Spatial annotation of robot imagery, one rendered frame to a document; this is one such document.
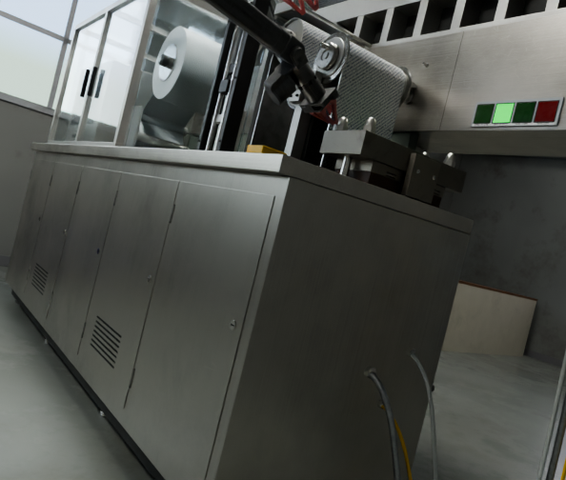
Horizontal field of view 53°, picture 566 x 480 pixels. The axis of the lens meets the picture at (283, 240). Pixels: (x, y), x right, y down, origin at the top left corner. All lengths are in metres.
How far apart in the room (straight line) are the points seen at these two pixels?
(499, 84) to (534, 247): 6.18
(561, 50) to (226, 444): 1.22
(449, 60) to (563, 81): 0.39
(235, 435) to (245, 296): 0.29
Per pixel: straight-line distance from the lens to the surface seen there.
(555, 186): 7.86
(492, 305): 6.47
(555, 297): 7.61
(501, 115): 1.63
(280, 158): 1.18
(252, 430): 1.30
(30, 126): 4.70
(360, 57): 1.67
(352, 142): 1.43
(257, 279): 1.21
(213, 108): 1.93
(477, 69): 1.75
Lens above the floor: 0.74
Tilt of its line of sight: 1 degrees down
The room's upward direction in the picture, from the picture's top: 14 degrees clockwise
